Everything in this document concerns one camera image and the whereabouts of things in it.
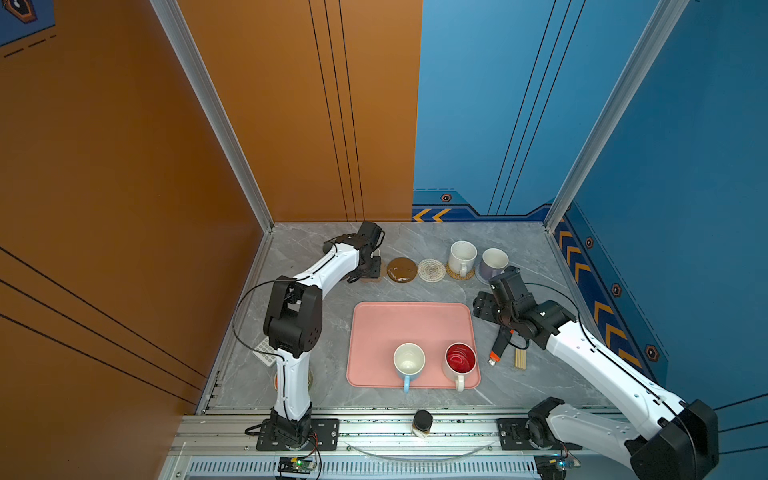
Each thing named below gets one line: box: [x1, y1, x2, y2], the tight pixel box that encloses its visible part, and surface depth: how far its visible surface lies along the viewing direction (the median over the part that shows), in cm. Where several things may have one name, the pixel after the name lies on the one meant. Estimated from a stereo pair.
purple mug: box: [479, 247, 509, 281], surface depth 102 cm
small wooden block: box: [515, 348, 527, 370], surface depth 86 cm
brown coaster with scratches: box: [386, 257, 418, 283], surface depth 107 cm
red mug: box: [444, 342, 477, 392], surface depth 81 cm
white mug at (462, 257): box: [448, 240, 478, 277], surface depth 102 cm
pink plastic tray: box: [346, 302, 481, 394], surface depth 89 cm
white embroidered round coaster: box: [417, 258, 447, 283], surface depth 107 cm
